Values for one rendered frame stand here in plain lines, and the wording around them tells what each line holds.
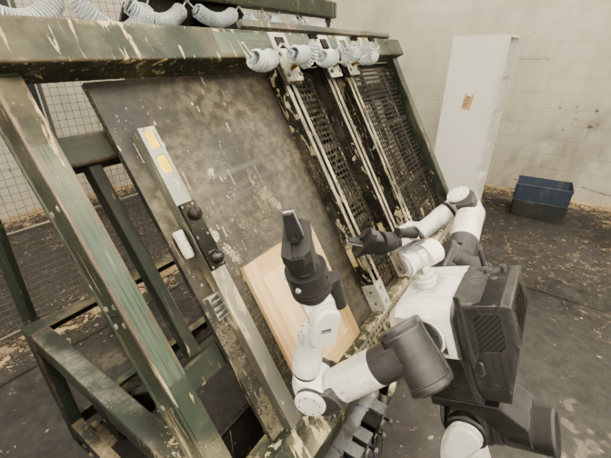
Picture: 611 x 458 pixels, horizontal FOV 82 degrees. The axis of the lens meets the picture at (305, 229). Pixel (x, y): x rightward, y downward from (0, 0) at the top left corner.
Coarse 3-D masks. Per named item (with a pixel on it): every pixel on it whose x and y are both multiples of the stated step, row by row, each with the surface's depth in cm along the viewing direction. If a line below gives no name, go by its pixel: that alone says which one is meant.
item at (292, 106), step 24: (312, 48) 126; (288, 72) 131; (288, 96) 136; (288, 120) 140; (312, 144) 138; (312, 168) 142; (336, 192) 145; (336, 216) 145; (360, 264) 147; (384, 288) 151
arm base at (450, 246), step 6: (450, 240) 109; (444, 246) 110; (450, 246) 106; (456, 246) 106; (450, 252) 105; (444, 258) 105; (450, 258) 104; (438, 264) 106; (444, 264) 103; (450, 264) 104
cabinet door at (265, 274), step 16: (272, 256) 116; (256, 272) 110; (272, 272) 115; (256, 288) 109; (272, 288) 114; (288, 288) 119; (272, 304) 112; (288, 304) 117; (272, 320) 110; (288, 320) 116; (304, 320) 121; (352, 320) 139; (288, 336) 114; (336, 336) 131; (352, 336) 137; (288, 352) 112; (336, 352) 128
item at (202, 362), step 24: (384, 96) 228; (72, 144) 86; (96, 144) 90; (96, 168) 90; (96, 192) 91; (120, 216) 91; (144, 264) 93; (168, 312) 95; (192, 336) 98; (192, 360) 95; (216, 360) 100; (192, 384) 93
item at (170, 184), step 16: (144, 128) 92; (144, 144) 91; (160, 144) 94; (160, 176) 93; (176, 176) 96; (176, 192) 94; (176, 208) 94; (192, 240) 96; (208, 272) 97; (224, 272) 99; (224, 288) 98; (240, 304) 101; (240, 320) 99; (240, 336) 100; (256, 336) 102; (256, 352) 101; (256, 368) 102; (272, 368) 104; (272, 384) 102; (272, 400) 104; (288, 400) 105; (288, 416) 104
